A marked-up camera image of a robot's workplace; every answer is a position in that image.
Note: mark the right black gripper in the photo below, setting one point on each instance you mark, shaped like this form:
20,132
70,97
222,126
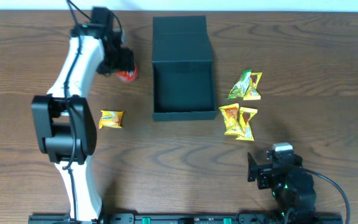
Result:
253,167

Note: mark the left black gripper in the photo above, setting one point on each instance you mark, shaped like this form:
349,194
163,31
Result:
126,61

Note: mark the red Pringles can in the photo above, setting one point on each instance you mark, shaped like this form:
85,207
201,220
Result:
128,76

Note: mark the yellow biscuit packet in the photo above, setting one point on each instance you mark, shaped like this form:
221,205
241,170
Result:
110,119

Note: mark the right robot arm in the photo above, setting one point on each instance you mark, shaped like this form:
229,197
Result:
292,188

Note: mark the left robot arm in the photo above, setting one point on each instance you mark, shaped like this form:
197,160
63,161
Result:
64,126

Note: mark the yellow candy packet lower left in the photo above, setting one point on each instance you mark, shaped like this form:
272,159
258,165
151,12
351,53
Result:
230,114

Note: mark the yellow candy packet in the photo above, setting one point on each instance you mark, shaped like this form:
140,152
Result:
245,115
230,114
252,93

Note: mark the yellow candy packet lower right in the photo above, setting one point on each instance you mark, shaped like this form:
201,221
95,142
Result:
245,115

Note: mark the black open gift box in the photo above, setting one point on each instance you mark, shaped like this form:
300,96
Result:
182,64

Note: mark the yellow candy packet upper right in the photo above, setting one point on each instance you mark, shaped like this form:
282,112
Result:
252,93

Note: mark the green snack packet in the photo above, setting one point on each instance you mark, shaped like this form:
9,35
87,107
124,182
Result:
240,87

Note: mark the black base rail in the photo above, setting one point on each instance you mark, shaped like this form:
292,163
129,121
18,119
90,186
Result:
129,218

